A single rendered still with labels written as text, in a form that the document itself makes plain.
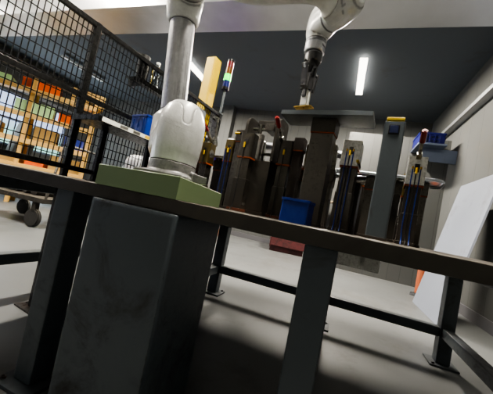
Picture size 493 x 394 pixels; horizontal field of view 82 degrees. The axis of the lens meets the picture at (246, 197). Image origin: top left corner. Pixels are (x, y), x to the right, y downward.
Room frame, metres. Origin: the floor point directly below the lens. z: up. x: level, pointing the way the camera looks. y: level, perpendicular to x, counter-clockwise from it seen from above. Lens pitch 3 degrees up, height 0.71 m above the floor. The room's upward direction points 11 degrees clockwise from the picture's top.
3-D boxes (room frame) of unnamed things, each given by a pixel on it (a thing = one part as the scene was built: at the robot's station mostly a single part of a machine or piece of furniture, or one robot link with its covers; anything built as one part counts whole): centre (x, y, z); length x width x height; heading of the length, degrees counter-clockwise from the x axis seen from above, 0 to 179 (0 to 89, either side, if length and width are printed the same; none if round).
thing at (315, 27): (1.20, -0.17, 1.58); 0.13 x 0.11 x 0.16; 24
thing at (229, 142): (1.53, 0.13, 0.88); 0.11 x 0.07 x 0.37; 153
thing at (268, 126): (1.44, -0.04, 0.95); 0.18 x 0.13 x 0.49; 63
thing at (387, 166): (1.05, -0.50, 0.92); 0.08 x 0.08 x 0.44; 63
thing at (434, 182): (1.57, -0.24, 1.00); 1.38 x 0.22 x 0.02; 63
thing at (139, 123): (1.84, 0.66, 1.10); 0.30 x 0.17 x 0.13; 147
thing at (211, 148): (1.63, 0.28, 0.87); 0.10 x 0.07 x 0.35; 153
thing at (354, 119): (1.17, -0.27, 1.16); 0.37 x 0.14 x 0.02; 63
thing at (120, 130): (1.81, 0.67, 1.02); 0.90 x 0.22 x 0.03; 153
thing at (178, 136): (0.97, 0.27, 0.92); 0.18 x 0.16 x 0.22; 24
